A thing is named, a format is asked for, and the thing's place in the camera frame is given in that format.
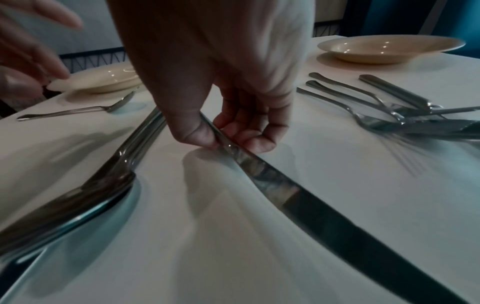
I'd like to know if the large steel spoon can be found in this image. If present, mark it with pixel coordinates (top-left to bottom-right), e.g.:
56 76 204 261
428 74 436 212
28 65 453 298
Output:
0 106 168 269

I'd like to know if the cream ceramic plate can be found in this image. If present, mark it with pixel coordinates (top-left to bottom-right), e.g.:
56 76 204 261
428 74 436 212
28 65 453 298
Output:
316 35 467 65
46 63 142 95

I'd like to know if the steel knife with thick handle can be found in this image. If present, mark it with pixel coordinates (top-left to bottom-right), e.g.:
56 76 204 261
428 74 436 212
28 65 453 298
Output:
358 74 446 111

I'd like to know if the white tablecloth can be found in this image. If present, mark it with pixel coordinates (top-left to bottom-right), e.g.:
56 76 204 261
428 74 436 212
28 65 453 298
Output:
0 36 480 304

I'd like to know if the dark lattice chair back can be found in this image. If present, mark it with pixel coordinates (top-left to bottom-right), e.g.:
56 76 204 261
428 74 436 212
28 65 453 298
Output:
312 20 348 38
58 47 133 74

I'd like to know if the long steel table knife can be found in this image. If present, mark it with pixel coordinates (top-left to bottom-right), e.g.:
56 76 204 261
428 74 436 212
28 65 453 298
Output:
198 112 468 304

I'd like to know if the small steel teaspoon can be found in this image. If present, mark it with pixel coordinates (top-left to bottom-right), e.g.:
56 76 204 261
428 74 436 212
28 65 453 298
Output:
16 91 138 121

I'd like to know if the steel fork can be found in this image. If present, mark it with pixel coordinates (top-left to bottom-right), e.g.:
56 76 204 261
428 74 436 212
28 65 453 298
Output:
304 80 410 123
295 87 408 133
308 72 406 119

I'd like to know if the person's right hand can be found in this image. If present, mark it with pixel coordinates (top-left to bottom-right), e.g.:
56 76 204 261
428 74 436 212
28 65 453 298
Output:
106 0 314 155

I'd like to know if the person's left hand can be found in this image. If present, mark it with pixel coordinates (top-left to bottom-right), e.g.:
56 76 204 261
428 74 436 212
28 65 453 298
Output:
0 0 84 105

